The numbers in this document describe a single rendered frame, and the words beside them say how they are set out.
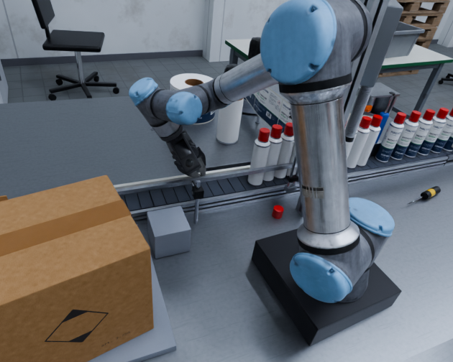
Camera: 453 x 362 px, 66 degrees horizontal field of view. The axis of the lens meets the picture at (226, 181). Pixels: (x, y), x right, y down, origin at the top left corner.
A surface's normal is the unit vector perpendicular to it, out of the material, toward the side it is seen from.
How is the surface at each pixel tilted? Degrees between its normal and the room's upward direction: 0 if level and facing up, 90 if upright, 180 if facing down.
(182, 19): 90
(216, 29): 90
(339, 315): 2
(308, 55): 83
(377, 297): 2
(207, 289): 0
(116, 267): 90
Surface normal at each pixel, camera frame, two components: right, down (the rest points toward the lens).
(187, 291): 0.11, -0.79
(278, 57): -0.68, 0.25
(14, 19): 0.44, 0.58
